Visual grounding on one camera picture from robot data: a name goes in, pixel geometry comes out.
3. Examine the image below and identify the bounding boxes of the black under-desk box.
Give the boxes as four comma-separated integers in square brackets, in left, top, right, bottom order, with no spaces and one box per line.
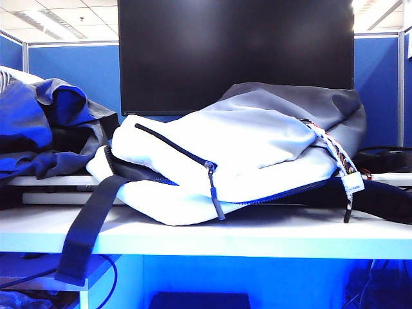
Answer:
[149,292,250,309]

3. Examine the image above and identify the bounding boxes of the white thin flat board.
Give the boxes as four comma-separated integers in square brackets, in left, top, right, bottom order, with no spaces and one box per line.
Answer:
[6,175,99,187]

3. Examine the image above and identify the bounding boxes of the blue office partition panel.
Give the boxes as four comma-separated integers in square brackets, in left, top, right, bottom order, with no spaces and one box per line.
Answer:
[402,32,412,149]
[0,32,25,73]
[353,35,400,155]
[27,44,123,117]

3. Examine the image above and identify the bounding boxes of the translucent label tag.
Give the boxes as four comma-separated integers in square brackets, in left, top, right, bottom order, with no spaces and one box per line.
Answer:
[341,172,365,196]

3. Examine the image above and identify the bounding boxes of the black computer monitor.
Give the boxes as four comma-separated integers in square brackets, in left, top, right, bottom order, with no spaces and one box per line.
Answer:
[118,0,355,117]

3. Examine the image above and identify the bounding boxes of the white desk fan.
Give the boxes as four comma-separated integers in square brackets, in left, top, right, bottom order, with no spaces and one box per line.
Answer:
[0,65,44,93]

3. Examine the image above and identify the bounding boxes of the white rounded flat slab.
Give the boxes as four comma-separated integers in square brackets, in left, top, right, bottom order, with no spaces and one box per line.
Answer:
[362,173,412,187]

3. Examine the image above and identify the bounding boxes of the white long flat slab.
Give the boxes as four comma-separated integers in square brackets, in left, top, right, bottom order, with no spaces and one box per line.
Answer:
[21,191,127,206]

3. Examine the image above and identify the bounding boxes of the ceiling light panel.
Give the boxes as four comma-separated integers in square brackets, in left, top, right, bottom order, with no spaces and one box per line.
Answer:
[352,0,403,32]
[22,9,84,41]

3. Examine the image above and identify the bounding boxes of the white braided cord lanyard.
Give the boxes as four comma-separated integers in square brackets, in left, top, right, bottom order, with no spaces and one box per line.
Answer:
[305,121,359,181]

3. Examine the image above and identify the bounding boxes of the black under-desk cable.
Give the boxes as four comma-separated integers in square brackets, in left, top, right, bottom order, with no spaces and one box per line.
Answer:
[0,256,118,309]

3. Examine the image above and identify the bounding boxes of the under-desk cable bundle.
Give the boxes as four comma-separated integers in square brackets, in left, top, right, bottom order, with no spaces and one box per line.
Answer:
[342,259,412,309]

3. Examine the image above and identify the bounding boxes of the white under-desk shelf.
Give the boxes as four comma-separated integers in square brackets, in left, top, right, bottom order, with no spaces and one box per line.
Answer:
[0,257,113,309]

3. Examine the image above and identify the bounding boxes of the gray clothes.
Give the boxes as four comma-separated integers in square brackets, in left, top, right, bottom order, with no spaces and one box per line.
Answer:
[0,77,120,181]

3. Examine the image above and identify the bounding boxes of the gray and white backpack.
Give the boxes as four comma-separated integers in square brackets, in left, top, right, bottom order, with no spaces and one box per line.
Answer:
[54,82,412,287]

